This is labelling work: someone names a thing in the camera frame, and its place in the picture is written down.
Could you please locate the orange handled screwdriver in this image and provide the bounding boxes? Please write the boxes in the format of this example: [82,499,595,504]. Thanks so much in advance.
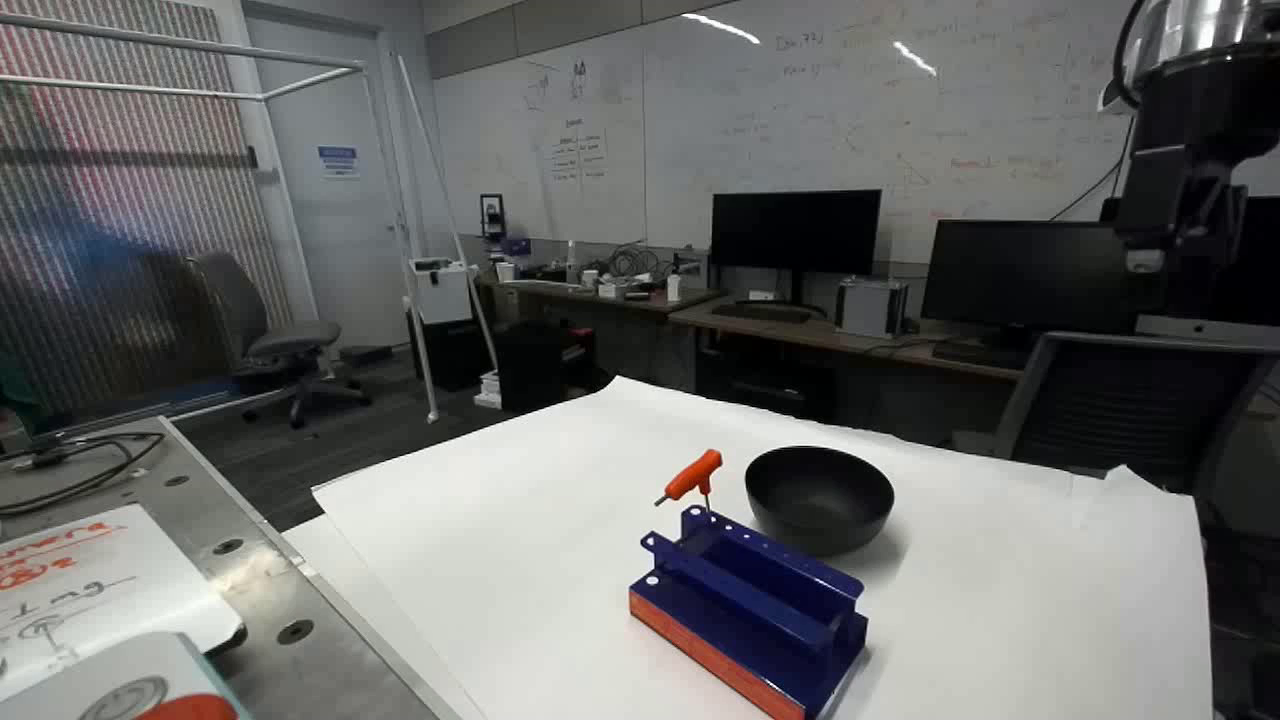
[655,450,725,508]

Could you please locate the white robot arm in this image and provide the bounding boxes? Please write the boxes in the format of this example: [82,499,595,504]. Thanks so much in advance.
[1108,0,1280,262]

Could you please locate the black bowl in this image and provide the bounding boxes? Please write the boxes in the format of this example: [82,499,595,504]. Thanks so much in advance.
[743,444,898,557]

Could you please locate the black keyboard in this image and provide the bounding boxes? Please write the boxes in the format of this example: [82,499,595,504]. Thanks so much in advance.
[713,299,820,326]

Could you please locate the wooden desk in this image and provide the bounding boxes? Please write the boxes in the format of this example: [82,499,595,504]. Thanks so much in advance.
[492,281,1020,383]

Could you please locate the black monitor left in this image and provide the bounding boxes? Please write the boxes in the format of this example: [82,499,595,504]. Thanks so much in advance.
[709,190,880,286]

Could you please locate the black monitor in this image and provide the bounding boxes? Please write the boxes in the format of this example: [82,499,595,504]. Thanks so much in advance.
[709,190,880,286]
[920,222,1132,336]

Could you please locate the white box on desk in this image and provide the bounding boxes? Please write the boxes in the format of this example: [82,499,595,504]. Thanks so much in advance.
[842,276,907,336]

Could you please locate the white paper sheet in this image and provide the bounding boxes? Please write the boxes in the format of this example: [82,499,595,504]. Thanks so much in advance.
[316,381,1212,720]

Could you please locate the blue and orange tool holder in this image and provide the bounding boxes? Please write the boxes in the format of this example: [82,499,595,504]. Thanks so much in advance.
[629,504,868,720]

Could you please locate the white door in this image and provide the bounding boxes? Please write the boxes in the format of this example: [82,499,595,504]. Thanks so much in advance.
[250,18,404,347]

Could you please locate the black monitor right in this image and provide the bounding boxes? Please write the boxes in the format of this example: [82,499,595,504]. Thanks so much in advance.
[920,222,1132,336]

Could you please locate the grey office chair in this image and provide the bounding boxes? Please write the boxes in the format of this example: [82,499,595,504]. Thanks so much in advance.
[183,254,368,430]

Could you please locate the black mesh chair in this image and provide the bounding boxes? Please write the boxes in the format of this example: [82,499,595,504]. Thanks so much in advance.
[992,333,1275,495]

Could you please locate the white paper with orange writing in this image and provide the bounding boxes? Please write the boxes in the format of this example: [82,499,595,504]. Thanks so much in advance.
[0,504,240,696]

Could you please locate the white metal frame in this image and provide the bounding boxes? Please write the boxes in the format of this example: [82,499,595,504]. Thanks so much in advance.
[0,13,487,424]

